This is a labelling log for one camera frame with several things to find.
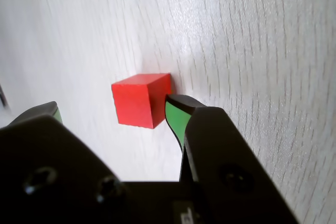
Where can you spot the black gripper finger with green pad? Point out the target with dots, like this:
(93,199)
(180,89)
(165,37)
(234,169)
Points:
(52,161)
(223,155)

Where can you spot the red wooden cube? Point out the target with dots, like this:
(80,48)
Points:
(134,103)

